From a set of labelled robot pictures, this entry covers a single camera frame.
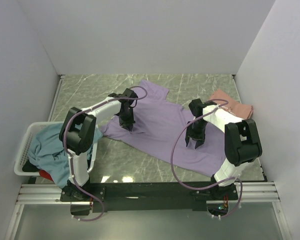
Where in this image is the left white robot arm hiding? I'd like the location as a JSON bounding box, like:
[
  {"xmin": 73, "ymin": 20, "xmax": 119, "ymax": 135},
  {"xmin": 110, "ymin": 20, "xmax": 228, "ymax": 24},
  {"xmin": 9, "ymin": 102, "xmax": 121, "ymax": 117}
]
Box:
[{"xmin": 59, "ymin": 94, "xmax": 138, "ymax": 187}]

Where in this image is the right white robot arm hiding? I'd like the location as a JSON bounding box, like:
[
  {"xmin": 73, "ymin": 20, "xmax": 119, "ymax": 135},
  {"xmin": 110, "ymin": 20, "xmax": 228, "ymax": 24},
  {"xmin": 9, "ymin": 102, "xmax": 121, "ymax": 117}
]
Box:
[{"xmin": 185, "ymin": 98, "xmax": 262, "ymax": 187}]

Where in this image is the folded pink t shirt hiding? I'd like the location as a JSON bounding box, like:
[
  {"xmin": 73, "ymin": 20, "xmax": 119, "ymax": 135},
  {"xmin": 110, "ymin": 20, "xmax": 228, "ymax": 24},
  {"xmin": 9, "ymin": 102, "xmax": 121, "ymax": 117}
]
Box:
[{"xmin": 209, "ymin": 89, "xmax": 254, "ymax": 119}]

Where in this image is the red garment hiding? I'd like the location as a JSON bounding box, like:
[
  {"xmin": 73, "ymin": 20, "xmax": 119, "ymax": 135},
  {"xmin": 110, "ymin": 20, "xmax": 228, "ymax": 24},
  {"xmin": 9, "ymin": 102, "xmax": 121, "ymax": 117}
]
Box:
[{"xmin": 39, "ymin": 169, "xmax": 53, "ymax": 182}]

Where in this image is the black garment in basket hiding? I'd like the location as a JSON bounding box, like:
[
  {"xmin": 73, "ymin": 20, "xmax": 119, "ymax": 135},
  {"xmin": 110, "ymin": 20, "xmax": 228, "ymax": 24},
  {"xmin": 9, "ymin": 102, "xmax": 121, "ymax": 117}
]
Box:
[{"xmin": 22, "ymin": 161, "xmax": 40, "ymax": 173}]

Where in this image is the white laundry basket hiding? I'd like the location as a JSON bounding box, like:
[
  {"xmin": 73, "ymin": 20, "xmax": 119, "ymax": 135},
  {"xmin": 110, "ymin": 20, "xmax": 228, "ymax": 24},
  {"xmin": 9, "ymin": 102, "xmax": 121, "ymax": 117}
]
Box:
[{"xmin": 13, "ymin": 121, "xmax": 99, "ymax": 177}]

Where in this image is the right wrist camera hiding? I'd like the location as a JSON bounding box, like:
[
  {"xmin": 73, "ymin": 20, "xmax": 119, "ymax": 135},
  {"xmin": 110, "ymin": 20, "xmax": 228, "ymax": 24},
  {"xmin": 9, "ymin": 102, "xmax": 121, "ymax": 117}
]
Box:
[{"xmin": 188, "ymin": 98, "xmax": 206, "ymax": 118}]

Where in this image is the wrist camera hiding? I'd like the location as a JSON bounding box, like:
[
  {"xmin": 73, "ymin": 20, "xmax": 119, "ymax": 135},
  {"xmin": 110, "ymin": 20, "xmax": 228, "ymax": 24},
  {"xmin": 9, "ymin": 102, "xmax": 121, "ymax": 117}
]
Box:
[
  {"xmin": 122, "ymin": 88, "xmax": 138, "ymax": 99},
  {"xmin": 188, "ymin": 98, "xmax": 206, "ymax": 118}
]

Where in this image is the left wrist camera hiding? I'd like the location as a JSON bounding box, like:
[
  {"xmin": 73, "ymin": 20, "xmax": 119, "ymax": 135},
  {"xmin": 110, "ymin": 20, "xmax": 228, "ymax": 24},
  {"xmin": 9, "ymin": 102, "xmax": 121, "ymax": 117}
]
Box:
[{"xmin": 122, "ymin": 88, "xmax": 138, "ymax": 99}]

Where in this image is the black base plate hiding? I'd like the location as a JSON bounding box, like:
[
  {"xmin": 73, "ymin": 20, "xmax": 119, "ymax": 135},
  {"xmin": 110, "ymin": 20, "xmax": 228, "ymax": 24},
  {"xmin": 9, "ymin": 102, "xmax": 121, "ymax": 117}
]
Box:
[{"xmin": 60, "ymin": 181, "xmax": 239, "ymax": 216}]

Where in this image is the aluminium rail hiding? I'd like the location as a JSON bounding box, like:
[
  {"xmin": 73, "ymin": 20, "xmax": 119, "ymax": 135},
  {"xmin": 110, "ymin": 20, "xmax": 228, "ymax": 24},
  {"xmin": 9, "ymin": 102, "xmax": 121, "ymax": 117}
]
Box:
[{"xmin": 16, "ymin": 182, "xmax": 281, "ymax": 205}]

